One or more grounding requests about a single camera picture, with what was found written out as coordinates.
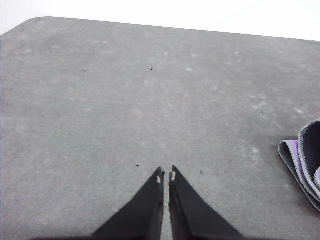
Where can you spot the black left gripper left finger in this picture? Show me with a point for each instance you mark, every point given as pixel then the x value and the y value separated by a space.
pixel 140 217

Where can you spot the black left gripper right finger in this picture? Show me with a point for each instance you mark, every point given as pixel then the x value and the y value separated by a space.
pixel 192 217

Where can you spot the purple towel with grey hem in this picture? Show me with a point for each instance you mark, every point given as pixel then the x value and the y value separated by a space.
pixel 310 150

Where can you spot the grey table cloth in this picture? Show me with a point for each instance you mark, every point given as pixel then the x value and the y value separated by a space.
pixel 125 100

